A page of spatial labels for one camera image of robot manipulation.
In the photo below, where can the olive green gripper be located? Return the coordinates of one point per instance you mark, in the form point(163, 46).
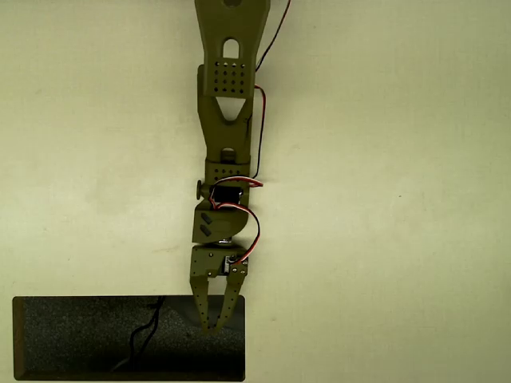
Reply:
point(207, 262)

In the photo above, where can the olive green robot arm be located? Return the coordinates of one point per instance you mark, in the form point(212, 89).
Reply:
point(227, 131)

